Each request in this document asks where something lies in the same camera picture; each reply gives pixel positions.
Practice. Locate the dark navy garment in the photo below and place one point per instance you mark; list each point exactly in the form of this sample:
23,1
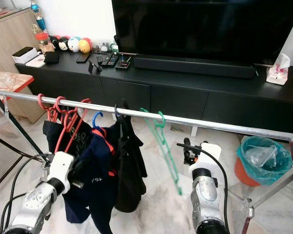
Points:
93,175

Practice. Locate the green plastic hanger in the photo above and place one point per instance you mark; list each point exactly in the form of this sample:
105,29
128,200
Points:
161,139

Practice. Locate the blue plastic hanger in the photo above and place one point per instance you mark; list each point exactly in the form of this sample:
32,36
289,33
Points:
95,117

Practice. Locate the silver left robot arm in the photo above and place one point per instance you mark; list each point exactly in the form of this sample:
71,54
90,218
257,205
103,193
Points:
31,209

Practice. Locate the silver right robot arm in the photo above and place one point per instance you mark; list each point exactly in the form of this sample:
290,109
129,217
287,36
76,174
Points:
205,200

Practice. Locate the red plastic hanger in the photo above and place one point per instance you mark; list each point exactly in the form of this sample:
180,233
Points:
43,105
68,126

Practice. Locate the black garment with green print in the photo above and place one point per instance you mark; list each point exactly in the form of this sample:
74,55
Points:
80,141

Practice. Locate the silver metal clothes rack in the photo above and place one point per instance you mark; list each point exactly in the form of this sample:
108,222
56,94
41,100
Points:
166,115

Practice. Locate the plain black garment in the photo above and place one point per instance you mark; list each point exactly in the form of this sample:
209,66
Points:
132,170

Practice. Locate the black television console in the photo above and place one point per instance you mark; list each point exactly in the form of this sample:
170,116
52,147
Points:
180,92

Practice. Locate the red bin with teal bag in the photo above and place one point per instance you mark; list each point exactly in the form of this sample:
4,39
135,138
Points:
263,161

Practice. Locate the black soundbar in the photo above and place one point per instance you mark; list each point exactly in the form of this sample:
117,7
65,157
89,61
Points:
195,66

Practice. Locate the small black box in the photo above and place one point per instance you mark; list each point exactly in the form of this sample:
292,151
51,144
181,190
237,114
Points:
123,62

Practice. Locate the white tissue box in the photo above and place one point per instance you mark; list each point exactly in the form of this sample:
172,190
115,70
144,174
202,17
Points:
277,73

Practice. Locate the marble table with red edge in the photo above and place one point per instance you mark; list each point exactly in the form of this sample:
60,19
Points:
10,80

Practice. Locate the black flat television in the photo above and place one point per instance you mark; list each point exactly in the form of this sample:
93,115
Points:
205,27

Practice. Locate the black pouch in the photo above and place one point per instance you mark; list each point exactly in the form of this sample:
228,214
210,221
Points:
51,57

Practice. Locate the green white gadget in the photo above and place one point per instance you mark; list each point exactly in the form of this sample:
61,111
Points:
114,47

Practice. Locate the white box with black lid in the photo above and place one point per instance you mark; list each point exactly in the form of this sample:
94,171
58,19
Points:
25,55

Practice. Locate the black white round plush toy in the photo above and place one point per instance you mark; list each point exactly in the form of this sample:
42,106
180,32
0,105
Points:
63,44

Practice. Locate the light wooden cabinet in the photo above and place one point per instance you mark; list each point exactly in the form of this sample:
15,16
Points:
10,41

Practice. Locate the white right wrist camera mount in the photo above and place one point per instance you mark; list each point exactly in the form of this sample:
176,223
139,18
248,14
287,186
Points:
207,158

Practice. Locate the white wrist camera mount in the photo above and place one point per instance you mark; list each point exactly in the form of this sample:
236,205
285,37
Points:
207,158
60,168

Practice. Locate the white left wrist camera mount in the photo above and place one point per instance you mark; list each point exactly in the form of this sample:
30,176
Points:
60,168

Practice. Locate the black metal chair frame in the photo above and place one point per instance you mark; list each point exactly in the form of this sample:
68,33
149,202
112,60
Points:
14,153

